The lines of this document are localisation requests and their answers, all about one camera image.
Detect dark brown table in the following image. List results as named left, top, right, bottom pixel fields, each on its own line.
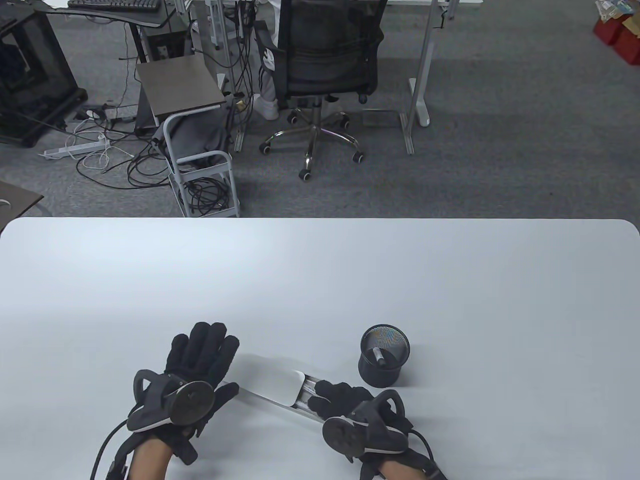
left=0, top=181, right=45, bottom=231

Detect black mesh office chair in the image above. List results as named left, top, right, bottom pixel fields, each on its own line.
left=254, top=0, right=388, bottom=182

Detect white standing desk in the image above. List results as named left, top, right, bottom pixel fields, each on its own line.
left=190, top=0, right=483, bottom=156

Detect black cabinet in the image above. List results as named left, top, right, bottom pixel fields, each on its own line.
left=0, top=10, right=88, bottom=147

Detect black desk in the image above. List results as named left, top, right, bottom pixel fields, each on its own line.
left=42, top=0, right=176, bottom=136

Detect person's right forearm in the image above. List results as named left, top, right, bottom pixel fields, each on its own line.
left=377, top=459, right=418, bottom=480

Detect dark grey cloth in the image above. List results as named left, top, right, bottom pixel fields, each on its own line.
left=165, top=107, right=231, bottom=168

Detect coiled black cables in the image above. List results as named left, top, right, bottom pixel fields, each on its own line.
left=182, top=177, right=231, bottom=213

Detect white metal cart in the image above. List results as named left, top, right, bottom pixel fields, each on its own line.
left=162, top=106, right=241, bottom=219

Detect white floor cable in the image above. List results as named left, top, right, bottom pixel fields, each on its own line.
left=75, top=145, right=111, bottom=172

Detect person's left hand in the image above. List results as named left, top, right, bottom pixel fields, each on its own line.
left=126, top=321, right=241, bottom=466

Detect person's right hand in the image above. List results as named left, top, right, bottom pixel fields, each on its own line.
left=307, top=380, right=448, bottom=480

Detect brown top side table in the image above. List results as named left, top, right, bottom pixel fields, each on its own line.
left=136, top=54, right=229, bottom=127

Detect black keyboard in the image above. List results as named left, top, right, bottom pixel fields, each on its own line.
left=67, top=0, right=162, bottom=12

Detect black glove cable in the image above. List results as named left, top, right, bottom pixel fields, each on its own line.
left=405, top=427, right=436, bottom=466
left=90, top=419, right=133, bottom=480

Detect black mesh pen holder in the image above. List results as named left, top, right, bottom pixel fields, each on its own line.
left=359, top=324, right=411, bottom=389

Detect black round hand tracker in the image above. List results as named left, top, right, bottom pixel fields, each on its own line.
left=322, top=390, right=406, bottom=463
left=126, top=369, right=217, bottom=433

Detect black floor cable bundle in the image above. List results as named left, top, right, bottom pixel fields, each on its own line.
left=75, top=135, right=173, bottom=190

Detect black computer tower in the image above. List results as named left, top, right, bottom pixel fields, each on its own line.
left=142, top=27, right=193, bottom=63

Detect silver metal sliding box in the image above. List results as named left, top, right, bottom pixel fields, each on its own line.
left=220, top=352, right=351, bottom=426

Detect person's left forearm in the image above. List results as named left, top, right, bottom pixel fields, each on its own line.
left=129, top=439, right=173, bottom=480

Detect white power strip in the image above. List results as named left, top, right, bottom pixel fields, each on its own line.
left=39, top=139, right=111, bottom=161

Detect red box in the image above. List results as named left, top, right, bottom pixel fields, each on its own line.
left=614, top=17, right=640, bottom=66
left=593, top=15, right=626, bottom=46

